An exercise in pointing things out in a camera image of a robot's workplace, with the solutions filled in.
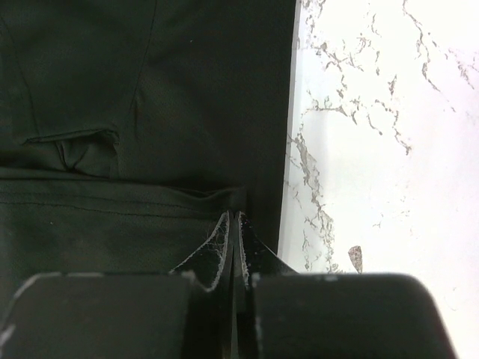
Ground black t shirt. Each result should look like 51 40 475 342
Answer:
1 1 297 309

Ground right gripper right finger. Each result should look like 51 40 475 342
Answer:
234 212 295 358

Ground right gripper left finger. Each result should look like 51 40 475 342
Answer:
170 212 233 358

